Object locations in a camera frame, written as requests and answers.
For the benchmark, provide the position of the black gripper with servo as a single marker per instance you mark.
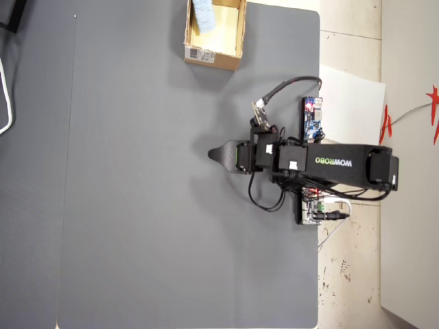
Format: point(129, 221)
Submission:
point(255, 154)

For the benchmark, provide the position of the light blue yarn block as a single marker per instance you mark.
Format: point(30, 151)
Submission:
point(204, 17)

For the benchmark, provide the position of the open cardboard box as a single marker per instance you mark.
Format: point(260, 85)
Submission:
point(212, 63)

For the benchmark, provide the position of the large grey textured mat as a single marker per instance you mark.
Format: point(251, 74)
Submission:
point(137, 171)

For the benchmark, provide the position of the blue circuit board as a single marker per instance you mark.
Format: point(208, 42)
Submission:
point(310, 123)

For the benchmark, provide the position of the motor controller board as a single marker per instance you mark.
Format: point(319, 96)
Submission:
point(308, 212)

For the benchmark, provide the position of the black power connector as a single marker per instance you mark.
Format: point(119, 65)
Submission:
point(336, 216)

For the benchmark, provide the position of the white paper sheet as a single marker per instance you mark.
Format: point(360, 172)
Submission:
point(350, 103)

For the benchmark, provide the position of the narrow grey mat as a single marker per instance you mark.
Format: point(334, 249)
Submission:
point(34, 205)

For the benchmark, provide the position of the white board panel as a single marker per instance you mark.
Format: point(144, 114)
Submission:
point(411, 222)

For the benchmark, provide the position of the black object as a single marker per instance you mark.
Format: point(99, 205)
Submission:
point(10, 13)

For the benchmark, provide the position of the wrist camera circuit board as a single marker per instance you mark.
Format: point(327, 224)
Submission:
point(260, 114)

